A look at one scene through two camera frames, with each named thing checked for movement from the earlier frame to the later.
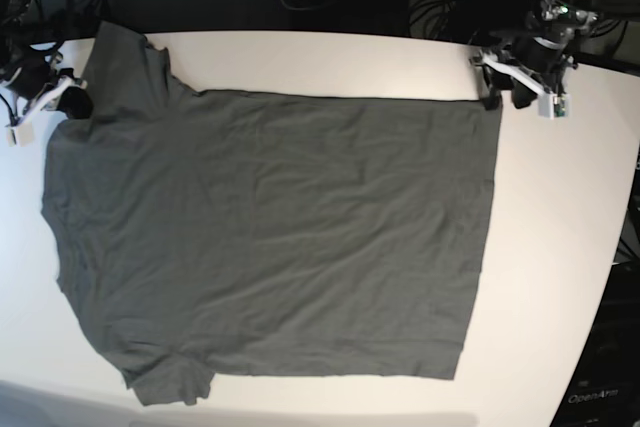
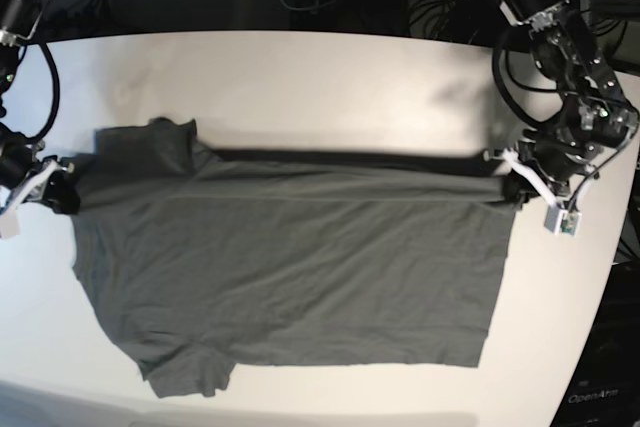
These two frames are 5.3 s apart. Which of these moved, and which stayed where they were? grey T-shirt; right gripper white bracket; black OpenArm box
Moved: right gripper white bracket; grey T-shirt
Stayed: black OpenArm box
